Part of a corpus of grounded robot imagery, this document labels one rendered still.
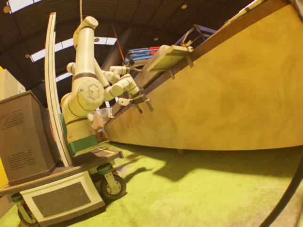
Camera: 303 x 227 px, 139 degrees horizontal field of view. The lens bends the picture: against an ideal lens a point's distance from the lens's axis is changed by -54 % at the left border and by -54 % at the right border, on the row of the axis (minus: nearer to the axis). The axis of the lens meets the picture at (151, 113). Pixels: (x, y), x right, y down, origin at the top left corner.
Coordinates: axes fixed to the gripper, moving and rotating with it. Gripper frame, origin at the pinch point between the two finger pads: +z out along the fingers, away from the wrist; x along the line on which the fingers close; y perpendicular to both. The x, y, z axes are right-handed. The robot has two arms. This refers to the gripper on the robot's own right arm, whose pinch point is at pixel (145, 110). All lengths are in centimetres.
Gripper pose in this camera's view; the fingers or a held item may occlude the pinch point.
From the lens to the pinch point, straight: 106.0
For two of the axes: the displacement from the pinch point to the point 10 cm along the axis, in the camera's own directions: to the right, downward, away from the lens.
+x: 7.0, -1.4, -7.0
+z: 5.0, 8.0, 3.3
